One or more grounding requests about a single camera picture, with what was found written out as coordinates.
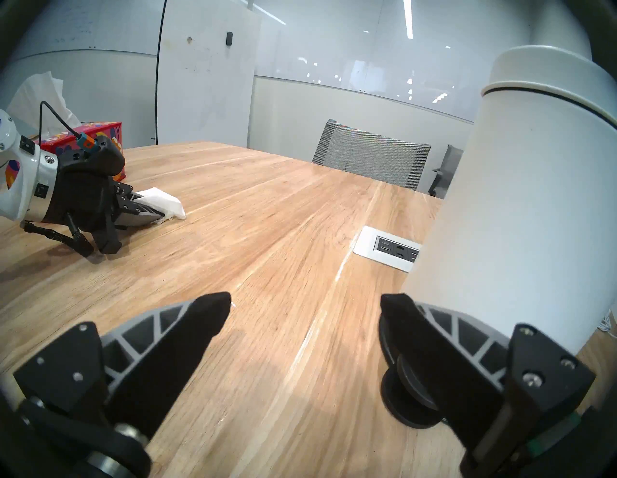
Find wide glass wall board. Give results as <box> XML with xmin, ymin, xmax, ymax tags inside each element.
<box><xmin>255</xmin><ymin>0</ymin><xmax>531</xmax><ymax>123</ymax></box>

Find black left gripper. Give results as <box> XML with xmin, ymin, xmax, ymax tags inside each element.
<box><xmin>45</xmin><ymin>136</ymin><xmax>167</xmax><ymax>256</ymax></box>

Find white pedal trash bin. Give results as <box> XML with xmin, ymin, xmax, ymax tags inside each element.
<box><xmin>378</xmin><ymin>46</ymin><xmax>617</xmax><ymax>429</ymax></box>

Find grey office chair with armrests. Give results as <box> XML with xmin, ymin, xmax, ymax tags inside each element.
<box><xmin>428</xmin><ymin>145</ymin><xmax>464</xmax><ymax>199</ymax></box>

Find white table power outlet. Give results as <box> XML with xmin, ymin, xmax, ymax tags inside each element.
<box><xmin>353</xmin><ymin>226</ymin><xmax>422</xmax><ymax>274</ymax></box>

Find rolling whiteboard with black stand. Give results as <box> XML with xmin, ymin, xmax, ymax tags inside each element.
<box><xmin>155</xmin><ymin>0</ymin><xmax>263</xmax><ymax>147</ymax></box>

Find white tissue in box slot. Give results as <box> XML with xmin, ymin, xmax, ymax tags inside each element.
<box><xmin>7</xmin><ymin>71</ymin><xmax>82</xmax><ymax>140</ymax></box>

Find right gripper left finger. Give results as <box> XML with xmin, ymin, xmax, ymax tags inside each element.
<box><xmin>13</xmin><ymin>292</ymin><xmax>232</xmax><ymax>439</ymax></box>

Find white tissue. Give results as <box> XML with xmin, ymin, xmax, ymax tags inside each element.
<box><xmin>7</xmin><ymin>71</ymin><xmax>82</xmax><ymax>140</ymax></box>
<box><xmin>135</xmin><ymin>187</ymin><xmax>187</xmax><ymax>223</ymax></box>

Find grey mesh chair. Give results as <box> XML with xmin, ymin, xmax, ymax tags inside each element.
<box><xmin>312</xmin><ymin>119</ymin><xmax>431</xmax><ymax>192</ymax></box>

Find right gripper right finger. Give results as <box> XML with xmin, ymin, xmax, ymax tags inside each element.
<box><xmin>380</xmin><ymin>292</ymin><xmax>596</xmax><ymax>478</ymax></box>

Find side wall glass board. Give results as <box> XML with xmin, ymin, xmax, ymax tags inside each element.
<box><xmin>0</xmin><ymin>0</ymin><xmax>162</xmax><ymax>63</ymax></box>

